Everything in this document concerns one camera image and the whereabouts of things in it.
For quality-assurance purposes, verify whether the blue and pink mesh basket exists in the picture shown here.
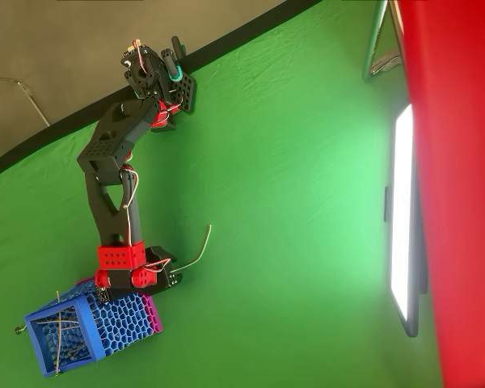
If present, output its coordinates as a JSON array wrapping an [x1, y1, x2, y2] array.
[[23, 277, 163, 379]]

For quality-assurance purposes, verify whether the thin tan wooden stick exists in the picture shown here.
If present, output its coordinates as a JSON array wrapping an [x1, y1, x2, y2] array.
[[54, 289, 64, 376]]

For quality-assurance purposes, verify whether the green cloth with black border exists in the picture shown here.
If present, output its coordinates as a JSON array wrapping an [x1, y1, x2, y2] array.
[[0, 0, 444, 388]]

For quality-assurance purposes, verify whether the flat LED light panel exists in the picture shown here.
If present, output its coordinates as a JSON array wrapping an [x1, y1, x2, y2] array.
[[383, 103, 429, 339]]

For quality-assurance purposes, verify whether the chrome metal stand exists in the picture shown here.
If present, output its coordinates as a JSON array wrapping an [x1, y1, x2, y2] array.
[[361, 0, 405, 84]]

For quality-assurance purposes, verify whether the large red blurry object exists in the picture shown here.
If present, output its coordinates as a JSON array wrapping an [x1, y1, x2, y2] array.
[[394, 0, 485, 388]]

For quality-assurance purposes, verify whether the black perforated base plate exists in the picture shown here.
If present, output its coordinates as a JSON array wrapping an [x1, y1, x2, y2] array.
[[167, 74, 198, 116]]

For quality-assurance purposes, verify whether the black clamp with teal ring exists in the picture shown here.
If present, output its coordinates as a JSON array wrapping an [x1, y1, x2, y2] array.
[[160, 36, 186, 84]]

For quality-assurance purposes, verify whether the thin white floor cable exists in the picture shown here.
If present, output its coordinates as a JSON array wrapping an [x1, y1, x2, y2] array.
[[0, 75, 52, 127]]

